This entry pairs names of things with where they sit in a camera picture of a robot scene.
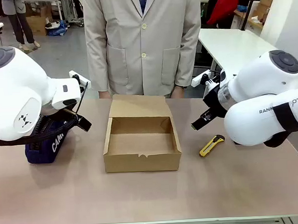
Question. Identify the person's left hand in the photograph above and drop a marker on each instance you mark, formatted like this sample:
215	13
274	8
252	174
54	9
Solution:
179	92

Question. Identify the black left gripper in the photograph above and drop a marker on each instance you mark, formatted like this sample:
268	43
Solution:
82	122

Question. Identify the person's left forearm beige sleeve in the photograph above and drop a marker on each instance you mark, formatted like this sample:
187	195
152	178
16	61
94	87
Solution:
186	65

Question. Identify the large white work table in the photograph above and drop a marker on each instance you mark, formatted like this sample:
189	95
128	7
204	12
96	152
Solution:
230	45

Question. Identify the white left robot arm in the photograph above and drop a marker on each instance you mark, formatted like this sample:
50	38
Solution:
12	86

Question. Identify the red garment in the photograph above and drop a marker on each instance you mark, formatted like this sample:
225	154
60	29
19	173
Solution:
226	5

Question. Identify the black slanted pole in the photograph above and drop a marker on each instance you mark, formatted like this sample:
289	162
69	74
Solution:
246	14

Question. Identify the brown cardboard carton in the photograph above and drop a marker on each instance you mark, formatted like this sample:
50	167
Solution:
37	25

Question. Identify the brown cardboard box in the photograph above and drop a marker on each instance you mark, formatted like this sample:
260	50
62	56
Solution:
141	162

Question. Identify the person's right forearm beige sleeve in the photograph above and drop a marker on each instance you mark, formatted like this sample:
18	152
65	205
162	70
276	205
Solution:
96	69

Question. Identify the person in beige coat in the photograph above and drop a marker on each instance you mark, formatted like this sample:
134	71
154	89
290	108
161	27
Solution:
141	67

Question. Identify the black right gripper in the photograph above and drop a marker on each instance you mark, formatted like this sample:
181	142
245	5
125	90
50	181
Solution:
214	103

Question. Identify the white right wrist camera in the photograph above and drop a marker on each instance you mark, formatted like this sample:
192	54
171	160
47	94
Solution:
206	80

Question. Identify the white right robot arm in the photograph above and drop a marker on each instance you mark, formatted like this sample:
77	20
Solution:
251	116

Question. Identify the navy CAMPUS zipper pouch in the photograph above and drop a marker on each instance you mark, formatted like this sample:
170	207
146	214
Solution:
46	155

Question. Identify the person's right hand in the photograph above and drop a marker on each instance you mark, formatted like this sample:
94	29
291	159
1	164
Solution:
105	94

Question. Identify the blue item on workbench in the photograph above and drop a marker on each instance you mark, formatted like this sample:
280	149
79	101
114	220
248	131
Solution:
243	8

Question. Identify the blue plastic bag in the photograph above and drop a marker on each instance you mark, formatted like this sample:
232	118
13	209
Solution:
57	30

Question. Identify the bystander in grey clothes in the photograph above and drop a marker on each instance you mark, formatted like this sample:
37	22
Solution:
22	25

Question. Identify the wooden workbench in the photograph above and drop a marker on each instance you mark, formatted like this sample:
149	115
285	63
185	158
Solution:
254	23

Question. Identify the yellow black utility knife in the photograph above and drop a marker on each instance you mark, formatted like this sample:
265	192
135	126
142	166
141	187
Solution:
210	146

